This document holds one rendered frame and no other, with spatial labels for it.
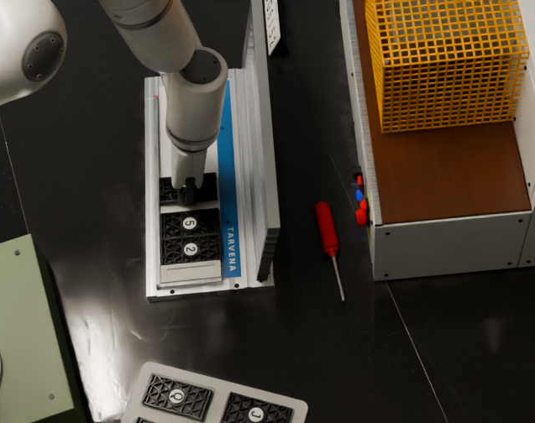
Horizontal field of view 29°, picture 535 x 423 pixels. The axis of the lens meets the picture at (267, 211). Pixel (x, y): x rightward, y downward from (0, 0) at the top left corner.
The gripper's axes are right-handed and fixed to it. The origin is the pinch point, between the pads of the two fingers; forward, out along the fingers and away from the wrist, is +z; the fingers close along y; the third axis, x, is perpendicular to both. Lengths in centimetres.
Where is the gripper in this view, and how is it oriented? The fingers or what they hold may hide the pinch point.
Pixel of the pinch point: (186, 182)
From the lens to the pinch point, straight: 177.6
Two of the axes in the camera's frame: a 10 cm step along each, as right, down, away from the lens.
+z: -1.2, 5.0, 8.6
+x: 9.9, 0.1, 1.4
